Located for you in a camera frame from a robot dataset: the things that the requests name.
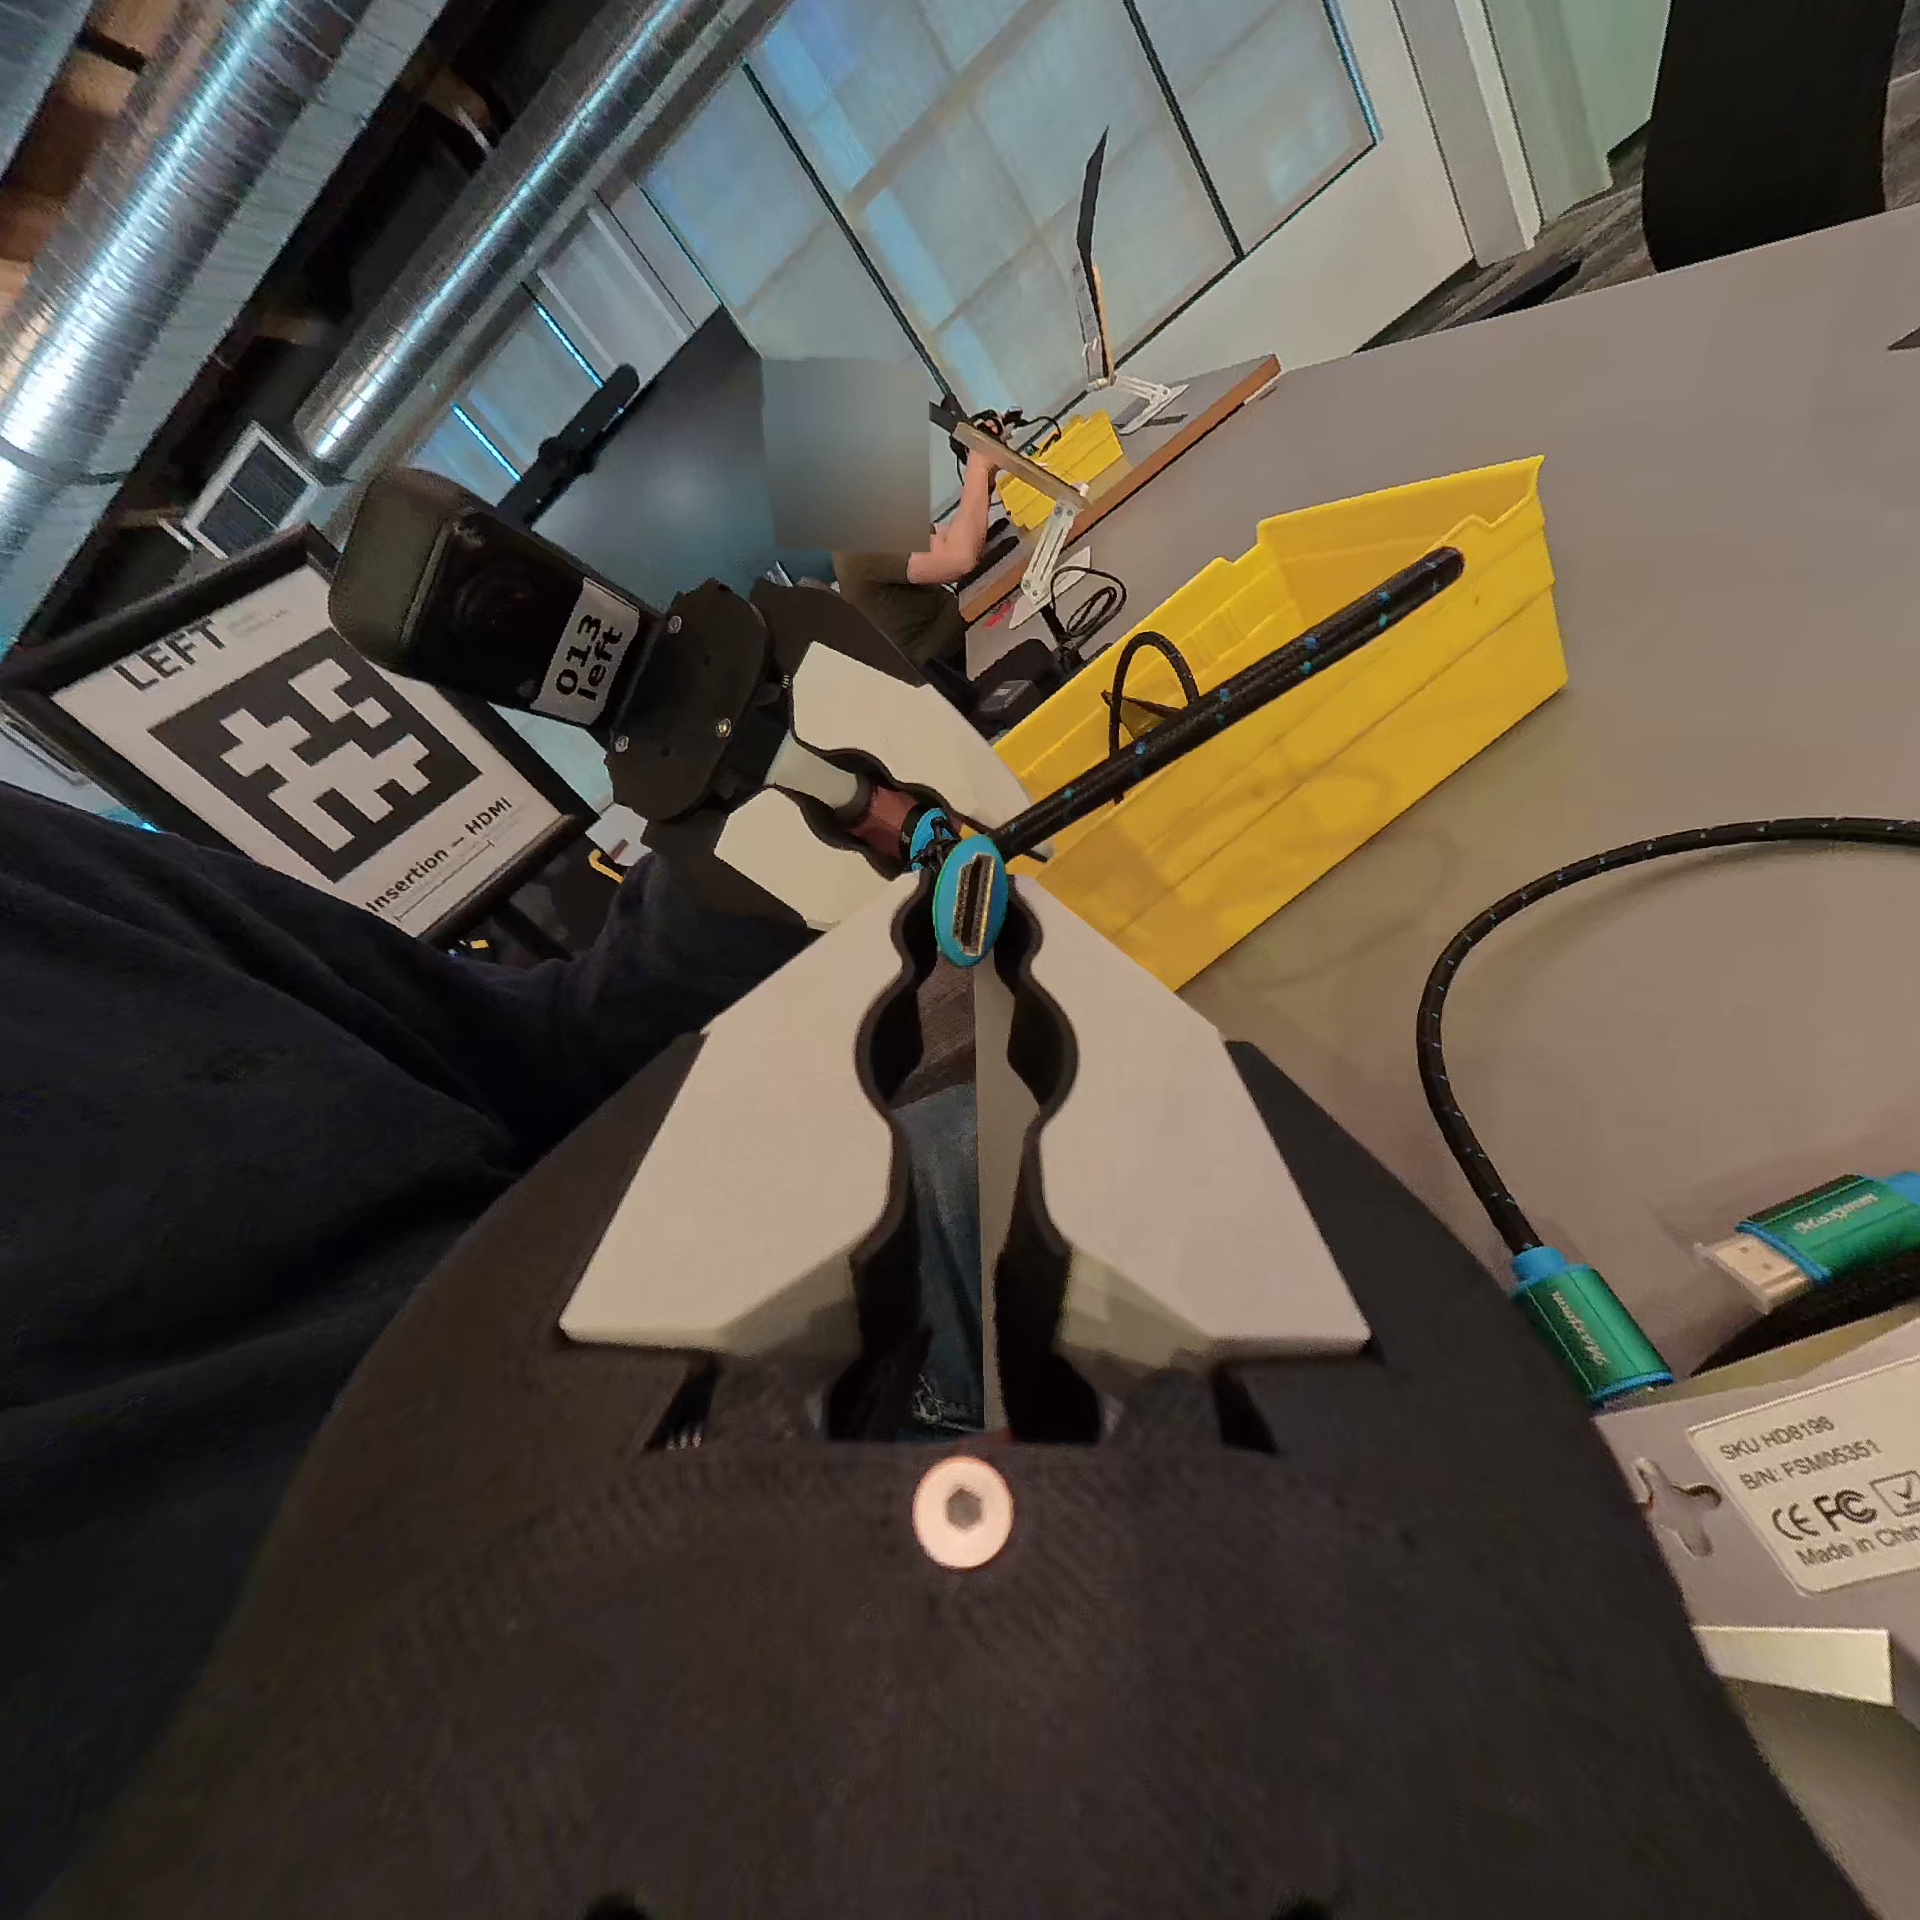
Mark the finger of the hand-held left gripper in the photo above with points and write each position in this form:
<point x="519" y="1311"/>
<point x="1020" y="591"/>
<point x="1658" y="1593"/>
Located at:
<point x="795" y="863"/>
<point x="900" y="720"/>

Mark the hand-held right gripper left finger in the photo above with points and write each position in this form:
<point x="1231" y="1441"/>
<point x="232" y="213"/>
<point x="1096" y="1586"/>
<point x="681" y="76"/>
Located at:
<point x="721" y="1201"/>

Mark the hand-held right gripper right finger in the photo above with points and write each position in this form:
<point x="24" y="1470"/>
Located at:
<point x="1184" y="1201"/>

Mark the yellow plastic bin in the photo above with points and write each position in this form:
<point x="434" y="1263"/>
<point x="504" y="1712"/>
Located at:
<point x="1350" y="780"/>

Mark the white hdmi switch box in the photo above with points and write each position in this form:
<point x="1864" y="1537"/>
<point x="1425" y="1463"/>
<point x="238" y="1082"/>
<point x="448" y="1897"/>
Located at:
<point x="1665" y="1441"/>

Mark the person's left forearm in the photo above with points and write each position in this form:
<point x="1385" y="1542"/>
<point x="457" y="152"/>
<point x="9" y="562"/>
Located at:
<point x="376" y="974"/>

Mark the person's left hand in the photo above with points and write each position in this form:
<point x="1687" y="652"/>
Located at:
<point x="888" y="821"/>

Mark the black monitor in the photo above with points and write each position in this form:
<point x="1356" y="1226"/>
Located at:
<point x="674" y="481"/>

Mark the person's jeans leg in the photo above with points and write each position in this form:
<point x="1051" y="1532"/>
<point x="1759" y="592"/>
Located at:
<point x="944" y="1245"/>

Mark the black webcam bar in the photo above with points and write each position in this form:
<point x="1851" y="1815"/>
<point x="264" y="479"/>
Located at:
<point x="579" y="436"/>

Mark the small yellow bin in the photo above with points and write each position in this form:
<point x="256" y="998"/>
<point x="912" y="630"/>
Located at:
<point x="1072" y="452"/>

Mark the framed black white marker sign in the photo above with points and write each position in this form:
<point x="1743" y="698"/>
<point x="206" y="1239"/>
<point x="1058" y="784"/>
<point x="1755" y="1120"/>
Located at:
<point x="329" y="750"/>

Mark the wood edged table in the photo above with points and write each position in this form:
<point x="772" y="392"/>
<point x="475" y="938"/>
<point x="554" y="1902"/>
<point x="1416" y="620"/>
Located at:
<point x="1201" y="405"/>

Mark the air vent grille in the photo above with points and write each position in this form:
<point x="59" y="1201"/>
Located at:
<point x="247" y="494"/>

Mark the thin black tilted panel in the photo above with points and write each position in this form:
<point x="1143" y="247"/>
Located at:
<point x="1090" y="255"/>

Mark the person's dark sweater torso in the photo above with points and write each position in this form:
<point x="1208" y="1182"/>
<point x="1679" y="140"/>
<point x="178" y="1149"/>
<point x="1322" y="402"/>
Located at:
<point x="148" y="1424"/>

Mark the black office chair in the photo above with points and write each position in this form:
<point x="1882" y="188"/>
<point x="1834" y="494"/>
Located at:
<point x="1770" y="120"/>

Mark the silver ventilation duct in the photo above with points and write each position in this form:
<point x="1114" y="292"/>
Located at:
<point x="495" y="225"/>
<point x="148" y="255"/>

